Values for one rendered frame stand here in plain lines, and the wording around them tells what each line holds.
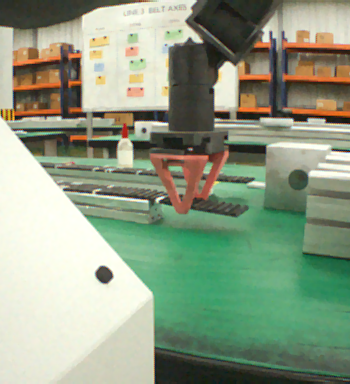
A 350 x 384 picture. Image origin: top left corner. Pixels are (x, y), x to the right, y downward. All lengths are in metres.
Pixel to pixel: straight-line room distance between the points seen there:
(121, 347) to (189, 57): 0.37
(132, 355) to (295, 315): 0.15
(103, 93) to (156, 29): 0.78
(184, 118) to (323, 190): 0.18
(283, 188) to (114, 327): 0.48
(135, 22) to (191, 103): 3.32
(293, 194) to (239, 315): 0.34
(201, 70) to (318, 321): 0.31
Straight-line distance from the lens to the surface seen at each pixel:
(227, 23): 0.48
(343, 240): 0.42
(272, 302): 0.32
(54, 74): 12.54
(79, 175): 0.82
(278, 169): 0.61
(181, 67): 0.48
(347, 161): 0.60
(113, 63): 3.82
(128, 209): 0.54
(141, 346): 0.20
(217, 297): 0.32
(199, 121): 0.48
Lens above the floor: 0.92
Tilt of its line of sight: 12 degrees down
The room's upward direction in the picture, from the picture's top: straight up
